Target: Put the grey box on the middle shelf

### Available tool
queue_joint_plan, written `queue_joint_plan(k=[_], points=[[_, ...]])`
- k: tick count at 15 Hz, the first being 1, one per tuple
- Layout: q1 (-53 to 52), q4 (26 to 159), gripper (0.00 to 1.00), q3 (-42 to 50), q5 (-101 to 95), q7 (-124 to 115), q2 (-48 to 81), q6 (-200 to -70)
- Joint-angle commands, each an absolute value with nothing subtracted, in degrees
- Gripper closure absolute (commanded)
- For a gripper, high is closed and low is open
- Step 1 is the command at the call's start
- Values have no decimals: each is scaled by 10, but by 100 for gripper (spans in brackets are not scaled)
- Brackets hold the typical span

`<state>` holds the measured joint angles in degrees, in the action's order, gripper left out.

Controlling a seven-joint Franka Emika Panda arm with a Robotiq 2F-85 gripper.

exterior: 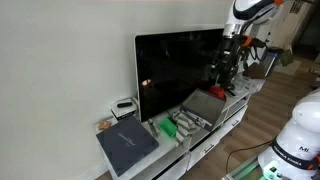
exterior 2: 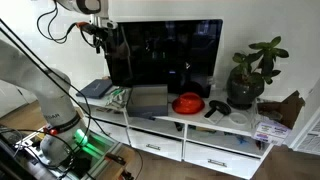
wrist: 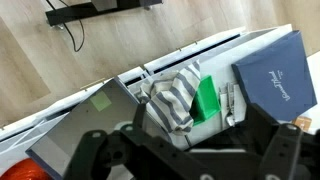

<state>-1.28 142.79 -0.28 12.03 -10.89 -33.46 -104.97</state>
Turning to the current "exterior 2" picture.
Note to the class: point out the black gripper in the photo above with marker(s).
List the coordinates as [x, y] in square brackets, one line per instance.
[101, 32]

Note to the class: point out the grey box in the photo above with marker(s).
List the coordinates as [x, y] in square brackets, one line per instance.
[148, 106]

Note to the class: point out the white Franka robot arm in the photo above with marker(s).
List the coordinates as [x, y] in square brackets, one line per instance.
[50, 96]

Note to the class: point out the metal robot base platform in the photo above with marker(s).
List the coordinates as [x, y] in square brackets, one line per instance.
[96, 160]

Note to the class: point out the white shelf cabinet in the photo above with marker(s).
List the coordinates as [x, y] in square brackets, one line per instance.
[166, 150]

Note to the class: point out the white box purple labels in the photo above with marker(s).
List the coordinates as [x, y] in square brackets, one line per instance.
[270, 131]

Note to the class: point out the brown cardboard box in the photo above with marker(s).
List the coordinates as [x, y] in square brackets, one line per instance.
[286, 110]

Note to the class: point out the blue flat book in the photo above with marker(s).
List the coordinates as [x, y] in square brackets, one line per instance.
[94, 88]

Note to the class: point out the green white item pile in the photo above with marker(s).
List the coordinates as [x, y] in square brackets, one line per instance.
[117, 97]

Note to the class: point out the black flat screen monitor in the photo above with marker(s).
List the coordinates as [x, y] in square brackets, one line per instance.
[166, 53]

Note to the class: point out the green glowing base light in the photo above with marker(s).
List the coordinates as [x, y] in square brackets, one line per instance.
[81, 137]

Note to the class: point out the red bowl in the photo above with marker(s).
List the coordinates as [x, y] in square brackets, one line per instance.
[188, 103]

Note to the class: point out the white flat card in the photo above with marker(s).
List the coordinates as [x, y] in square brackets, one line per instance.
[216, 118]

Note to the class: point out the green plant in dark pot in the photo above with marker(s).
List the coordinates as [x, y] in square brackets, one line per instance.
[245, 86]

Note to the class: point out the small white bowl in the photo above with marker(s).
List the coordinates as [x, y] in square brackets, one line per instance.
[238, 118]

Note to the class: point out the white slatted vent panel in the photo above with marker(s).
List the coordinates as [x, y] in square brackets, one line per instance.
[308, 141]

